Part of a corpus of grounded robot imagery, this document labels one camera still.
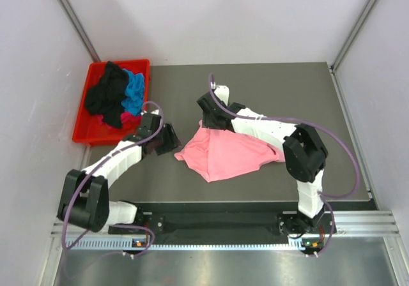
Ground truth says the left corner aluminium post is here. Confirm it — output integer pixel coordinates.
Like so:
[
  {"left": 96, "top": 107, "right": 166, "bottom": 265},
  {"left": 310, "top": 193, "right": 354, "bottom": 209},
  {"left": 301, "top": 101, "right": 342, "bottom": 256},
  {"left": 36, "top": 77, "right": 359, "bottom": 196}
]
[{"left": 58, "top": 0, "right": 100, "bottom": 62}]

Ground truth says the magenta t shirt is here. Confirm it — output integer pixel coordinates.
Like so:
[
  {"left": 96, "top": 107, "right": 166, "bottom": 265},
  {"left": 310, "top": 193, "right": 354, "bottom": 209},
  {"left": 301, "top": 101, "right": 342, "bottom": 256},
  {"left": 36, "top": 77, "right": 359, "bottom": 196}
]
[{"left": 96, "top": 112, "right": 141, "bottom": 130}]

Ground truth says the red plastic bin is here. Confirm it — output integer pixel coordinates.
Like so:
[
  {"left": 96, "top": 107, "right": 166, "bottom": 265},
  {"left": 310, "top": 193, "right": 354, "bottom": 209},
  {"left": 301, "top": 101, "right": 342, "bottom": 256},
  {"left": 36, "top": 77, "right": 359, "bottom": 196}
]
[{"left": 72, "top": 59, "right": 150, "bottom": 146}]

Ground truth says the blue t shirt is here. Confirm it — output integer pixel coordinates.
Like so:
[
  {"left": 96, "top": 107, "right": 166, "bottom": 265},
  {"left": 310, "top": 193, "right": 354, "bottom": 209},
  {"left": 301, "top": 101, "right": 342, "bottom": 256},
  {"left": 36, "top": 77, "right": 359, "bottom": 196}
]
[{"left": 121, "top": 69, "right": 145, "bottom": 116}]

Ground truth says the black t shirt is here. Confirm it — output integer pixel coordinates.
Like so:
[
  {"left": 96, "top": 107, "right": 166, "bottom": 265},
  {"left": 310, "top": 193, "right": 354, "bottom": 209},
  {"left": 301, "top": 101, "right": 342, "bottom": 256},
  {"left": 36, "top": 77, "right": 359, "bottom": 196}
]
[{"left": 84, "top": 61, "right": 128, "bottom": 129}]

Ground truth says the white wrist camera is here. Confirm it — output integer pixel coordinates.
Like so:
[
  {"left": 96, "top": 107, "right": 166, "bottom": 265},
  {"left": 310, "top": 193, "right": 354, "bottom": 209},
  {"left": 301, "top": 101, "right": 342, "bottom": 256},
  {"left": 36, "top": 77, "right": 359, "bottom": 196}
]
[
  {"left": 141, "top": 109, "right": 161, "bottom": 116},
  {"left": 213, "top": 85, "right": 229, "bottom": 106}
]

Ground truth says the aluminium frame rail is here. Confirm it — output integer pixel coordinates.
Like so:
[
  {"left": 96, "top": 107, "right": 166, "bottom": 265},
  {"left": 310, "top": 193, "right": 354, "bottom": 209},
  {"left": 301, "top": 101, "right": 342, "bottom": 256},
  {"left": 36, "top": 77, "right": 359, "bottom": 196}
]
[{"left": 66, "top": 211, "right": 399, "bottom": 241}]

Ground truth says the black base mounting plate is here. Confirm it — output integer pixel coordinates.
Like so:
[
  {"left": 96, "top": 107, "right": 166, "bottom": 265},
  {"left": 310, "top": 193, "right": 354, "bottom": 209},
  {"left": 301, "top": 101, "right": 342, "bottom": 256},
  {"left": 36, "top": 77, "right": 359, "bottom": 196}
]
[{"left": 108, "top": 201, "right": 336, "bottom": 245}]

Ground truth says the right corner aluminium post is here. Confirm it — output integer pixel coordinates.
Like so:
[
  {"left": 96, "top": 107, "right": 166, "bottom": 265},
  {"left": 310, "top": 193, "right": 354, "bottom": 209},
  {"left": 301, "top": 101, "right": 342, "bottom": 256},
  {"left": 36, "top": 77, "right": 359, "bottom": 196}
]
[{"left": 329, "top": 0, "right": 379, "bottom": 75}]

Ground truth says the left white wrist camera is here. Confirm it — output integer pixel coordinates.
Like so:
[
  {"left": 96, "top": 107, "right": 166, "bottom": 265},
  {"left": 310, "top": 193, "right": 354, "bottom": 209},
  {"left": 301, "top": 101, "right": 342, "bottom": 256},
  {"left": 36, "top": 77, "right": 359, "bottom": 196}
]
[{"left": 141, "top": 109, "right": 161, "bottom": 116}]

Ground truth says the corner aluminium post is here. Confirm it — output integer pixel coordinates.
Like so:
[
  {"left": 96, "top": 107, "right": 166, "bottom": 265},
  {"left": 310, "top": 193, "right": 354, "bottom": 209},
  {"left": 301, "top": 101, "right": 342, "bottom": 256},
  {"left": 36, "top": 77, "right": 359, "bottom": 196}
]
[
  {"left": 329, "top": 0, "right": 379, "bottom": 75},
  {"left": 58, "top": 0, "right": 100, "bottom": 62}
]

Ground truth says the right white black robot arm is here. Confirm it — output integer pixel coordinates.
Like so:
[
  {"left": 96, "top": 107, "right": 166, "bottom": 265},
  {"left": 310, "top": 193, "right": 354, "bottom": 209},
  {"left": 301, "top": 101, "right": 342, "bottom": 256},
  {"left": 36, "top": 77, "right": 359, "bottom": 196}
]
[{"left": 197, "top": 91, "right": 328, "bottom": 232}]

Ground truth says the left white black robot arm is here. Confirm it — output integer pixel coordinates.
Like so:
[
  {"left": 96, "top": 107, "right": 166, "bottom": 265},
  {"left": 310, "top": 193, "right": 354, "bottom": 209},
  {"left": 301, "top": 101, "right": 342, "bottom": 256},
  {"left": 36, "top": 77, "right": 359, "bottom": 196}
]
[{"left": 57, "top": 113, "right": 181, "bottom": 233}]

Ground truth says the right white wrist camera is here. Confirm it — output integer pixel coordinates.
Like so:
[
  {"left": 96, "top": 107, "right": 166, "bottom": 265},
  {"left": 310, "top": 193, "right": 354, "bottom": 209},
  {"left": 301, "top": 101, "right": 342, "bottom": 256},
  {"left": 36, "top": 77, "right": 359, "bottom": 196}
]
[{"left": 213, "top": 85, "right": 229, "bottom": 106}]

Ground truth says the slotted cable duct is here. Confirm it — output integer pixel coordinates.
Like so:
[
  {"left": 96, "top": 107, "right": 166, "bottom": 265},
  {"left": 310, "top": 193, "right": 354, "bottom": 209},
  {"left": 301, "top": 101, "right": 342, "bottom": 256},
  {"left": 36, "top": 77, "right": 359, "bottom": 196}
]
[{"left": 72, "top": 236, "right": 320, "bottom": 251}]

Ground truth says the pink t shirt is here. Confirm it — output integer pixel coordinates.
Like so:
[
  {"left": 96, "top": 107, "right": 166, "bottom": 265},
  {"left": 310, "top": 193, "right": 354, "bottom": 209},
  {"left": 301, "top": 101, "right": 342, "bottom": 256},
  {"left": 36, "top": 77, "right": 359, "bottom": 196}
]
[{"left": 174, "top": 123, "right": 284, "bottom": 183}]

